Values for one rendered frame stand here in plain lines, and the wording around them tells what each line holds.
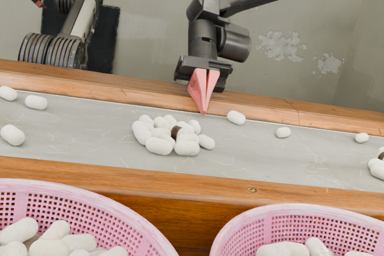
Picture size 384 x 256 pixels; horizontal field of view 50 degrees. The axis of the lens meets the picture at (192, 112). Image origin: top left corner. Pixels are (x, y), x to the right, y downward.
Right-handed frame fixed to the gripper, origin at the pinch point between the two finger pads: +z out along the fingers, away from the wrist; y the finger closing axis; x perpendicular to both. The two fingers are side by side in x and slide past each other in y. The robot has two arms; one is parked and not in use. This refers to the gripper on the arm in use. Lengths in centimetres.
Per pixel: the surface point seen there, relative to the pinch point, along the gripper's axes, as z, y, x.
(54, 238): 30.0, -19.9, -22.1
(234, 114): 0.3, 5.7, -0.1
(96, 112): 3.9, -18.5, -0.8
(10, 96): 3.4, -31.7, -1.7
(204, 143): 11.4, -2.3, -8.3
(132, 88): -4.7, -12.8, 3.1
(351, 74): -138, 148, 138
